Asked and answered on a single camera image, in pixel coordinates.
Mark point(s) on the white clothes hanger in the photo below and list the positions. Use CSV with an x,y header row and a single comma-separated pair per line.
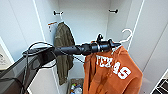
x,y
129,33
61,17

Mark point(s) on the orange printed hoodie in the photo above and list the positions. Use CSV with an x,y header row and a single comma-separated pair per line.
x,y
113,76

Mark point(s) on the white wardrobe door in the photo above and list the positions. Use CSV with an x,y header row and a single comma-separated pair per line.
x,y
150,40
23,26

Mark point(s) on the white wardrobe carcass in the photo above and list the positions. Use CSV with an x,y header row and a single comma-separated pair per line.
x,y
86,20

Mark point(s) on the dark green jacket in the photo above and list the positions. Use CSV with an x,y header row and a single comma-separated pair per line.
x,y
63,46

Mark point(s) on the orange label sticker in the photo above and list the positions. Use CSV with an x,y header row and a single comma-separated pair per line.
x,y
52,25

